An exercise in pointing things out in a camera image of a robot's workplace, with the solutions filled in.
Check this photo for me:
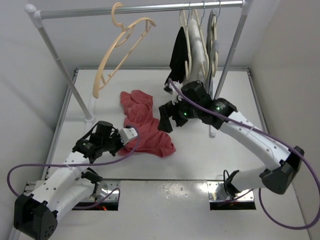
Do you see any beige hanger under grey garment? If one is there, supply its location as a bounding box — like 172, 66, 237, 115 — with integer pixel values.
209, 0, 222, 78

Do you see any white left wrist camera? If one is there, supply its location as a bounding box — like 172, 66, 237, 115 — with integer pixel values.
118, 127, 138, 146

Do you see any beige hanger under black garment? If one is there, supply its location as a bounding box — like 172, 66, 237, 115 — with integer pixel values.
179, 2, 192, 80

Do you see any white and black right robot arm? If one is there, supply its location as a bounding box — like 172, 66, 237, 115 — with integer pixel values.
158, 78, 305, 199

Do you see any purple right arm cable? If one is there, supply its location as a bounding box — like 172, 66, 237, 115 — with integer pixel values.
167, 78, 318, 231

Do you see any grey hanging garment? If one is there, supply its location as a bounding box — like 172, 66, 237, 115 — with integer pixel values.
206, 10, 220, 99

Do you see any red t shirt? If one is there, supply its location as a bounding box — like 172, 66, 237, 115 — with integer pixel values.
119, 90, 176, 158

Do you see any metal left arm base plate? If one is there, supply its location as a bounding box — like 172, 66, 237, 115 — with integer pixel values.
80, 180, 121, 203

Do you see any white hanging garment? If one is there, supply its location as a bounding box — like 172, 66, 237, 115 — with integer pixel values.
183, 18, 210, 85

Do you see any black hanging garment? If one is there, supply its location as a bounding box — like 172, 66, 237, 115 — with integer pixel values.
165, 27, 189, 85

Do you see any beige hanger under white garment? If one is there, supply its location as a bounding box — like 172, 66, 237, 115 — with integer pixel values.
188, 9, 209, 77

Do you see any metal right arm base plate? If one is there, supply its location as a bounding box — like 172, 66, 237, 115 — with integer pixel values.
207, 180, 255, 203

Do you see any silver and white clothes rack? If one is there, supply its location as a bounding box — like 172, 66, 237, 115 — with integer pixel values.
24, 0, 253, 123

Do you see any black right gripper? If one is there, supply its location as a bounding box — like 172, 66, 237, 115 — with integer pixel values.
158, 93, 200, 133

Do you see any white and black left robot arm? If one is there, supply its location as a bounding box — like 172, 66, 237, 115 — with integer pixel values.
13, 121, 137, 240

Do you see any beige plastic hanger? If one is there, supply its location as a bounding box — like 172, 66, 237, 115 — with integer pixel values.
92, 2, 157, 99

